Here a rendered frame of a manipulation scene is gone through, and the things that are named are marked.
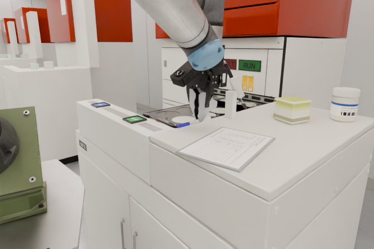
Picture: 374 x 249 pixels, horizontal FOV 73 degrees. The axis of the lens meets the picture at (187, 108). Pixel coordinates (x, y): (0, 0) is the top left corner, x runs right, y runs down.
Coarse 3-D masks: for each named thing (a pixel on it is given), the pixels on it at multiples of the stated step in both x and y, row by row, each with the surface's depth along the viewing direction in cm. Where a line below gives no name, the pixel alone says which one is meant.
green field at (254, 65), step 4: (240, 64) 115; (244, 64) 113; (248, 64) 112; (252, 64) 110; (256, 64) 109; (240, 68) 115; (244, 68) 114; (248, 68) 112; (252, 68) 111; (256, 68) 109
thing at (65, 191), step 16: (48, 176) 73; (64, 176) 73; (48, 192) 65; (64, 192) 65; (80, 192) 65; (48, 208) 59; (64, 208) 59; (80, 208) 59; (0, 224) 54; (16, 224) 54; (32, 224) 54; (48, 224) 54; (64, 224) 54; (80, 224) 54; (0, 240) 49; (16, 240) 49; (32, 240) 49; (48, 240) 49; (64, 240) 49
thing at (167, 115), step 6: (174, 108) 118; (180, 108) 118; (186, 108) 118; (150, 114) 108; (156, 114) 108; (162, 114) 108; (168, 114) 108; (174, 114) 108; (180, 114) 108; (186, 114) 108; (216, 114) 108; (222, 114) 108; (168, 120) 100
